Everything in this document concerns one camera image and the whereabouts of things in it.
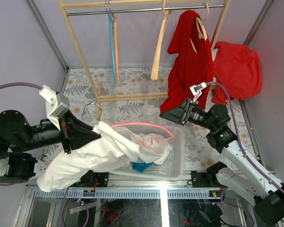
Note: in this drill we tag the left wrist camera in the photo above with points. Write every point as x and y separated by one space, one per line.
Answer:
56 105

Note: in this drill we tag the red t shirt on hanger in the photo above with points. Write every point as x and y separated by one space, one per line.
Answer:
193 64

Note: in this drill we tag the pink wavy hanger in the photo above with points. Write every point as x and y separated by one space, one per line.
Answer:
171 136

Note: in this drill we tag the beige wooden hanger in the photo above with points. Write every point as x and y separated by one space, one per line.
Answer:
156 60

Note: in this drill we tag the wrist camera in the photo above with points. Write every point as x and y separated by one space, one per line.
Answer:
196 90
56 105

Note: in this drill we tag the white plastic laundry basket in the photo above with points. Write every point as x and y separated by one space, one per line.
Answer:
173 165

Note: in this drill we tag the aluminium rail with cable duct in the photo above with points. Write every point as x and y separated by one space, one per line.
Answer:
125 187

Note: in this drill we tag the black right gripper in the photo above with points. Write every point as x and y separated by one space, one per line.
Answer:
177 115

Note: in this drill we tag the cream hanger under red shirt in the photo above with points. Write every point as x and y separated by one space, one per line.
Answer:
202 34

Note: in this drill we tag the blue hanger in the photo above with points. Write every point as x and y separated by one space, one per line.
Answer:
111 39

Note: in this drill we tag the floral tablecloth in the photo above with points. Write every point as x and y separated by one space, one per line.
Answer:
198 153

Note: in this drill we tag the white t shirt blue print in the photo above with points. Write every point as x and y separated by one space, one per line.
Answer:
117 147

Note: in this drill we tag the red cloth pile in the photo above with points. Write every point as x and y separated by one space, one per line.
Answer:
237 68

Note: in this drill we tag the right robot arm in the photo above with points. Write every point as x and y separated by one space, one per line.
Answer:
263 190

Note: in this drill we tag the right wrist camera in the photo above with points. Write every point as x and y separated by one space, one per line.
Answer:
196 90

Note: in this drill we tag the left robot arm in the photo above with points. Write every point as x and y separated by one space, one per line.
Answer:
18 138

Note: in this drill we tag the orange hanger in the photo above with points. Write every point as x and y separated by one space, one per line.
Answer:
116 49

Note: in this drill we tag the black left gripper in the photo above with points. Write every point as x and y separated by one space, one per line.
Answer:
83 133

